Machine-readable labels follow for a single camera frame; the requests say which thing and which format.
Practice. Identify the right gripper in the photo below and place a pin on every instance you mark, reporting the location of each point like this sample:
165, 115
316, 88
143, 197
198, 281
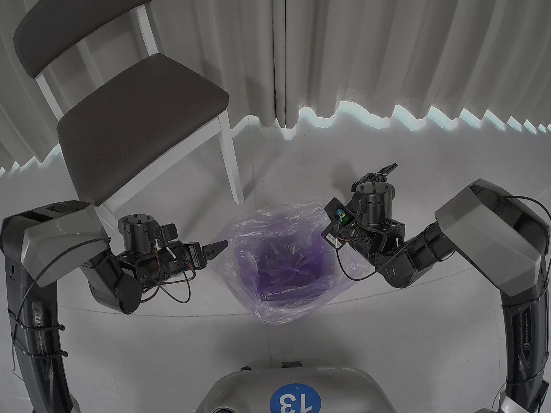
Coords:
333, 239

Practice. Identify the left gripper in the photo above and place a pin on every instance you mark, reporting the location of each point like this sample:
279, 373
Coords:
193, 256

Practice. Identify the purple plastic bag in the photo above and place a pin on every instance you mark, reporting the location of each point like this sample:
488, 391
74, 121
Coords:
280, 265

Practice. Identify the black plastic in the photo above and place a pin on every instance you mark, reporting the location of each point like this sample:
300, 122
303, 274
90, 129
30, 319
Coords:
383, 171

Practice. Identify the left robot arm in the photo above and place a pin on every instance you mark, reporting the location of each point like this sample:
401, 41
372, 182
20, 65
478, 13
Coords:
56, 235

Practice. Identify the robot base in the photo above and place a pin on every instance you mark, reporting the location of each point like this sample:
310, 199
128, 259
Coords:
258, 389

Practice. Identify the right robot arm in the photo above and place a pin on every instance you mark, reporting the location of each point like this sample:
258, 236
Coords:
486, 239

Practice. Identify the white chair with dark seat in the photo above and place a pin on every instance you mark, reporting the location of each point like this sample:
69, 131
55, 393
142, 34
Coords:
142, 114

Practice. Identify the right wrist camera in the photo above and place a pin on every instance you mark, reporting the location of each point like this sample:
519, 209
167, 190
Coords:
340, 213

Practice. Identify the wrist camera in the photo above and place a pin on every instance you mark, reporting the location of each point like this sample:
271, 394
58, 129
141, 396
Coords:
340, 213
168, 232

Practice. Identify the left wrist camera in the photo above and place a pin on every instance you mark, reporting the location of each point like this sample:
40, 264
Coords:
168, 232

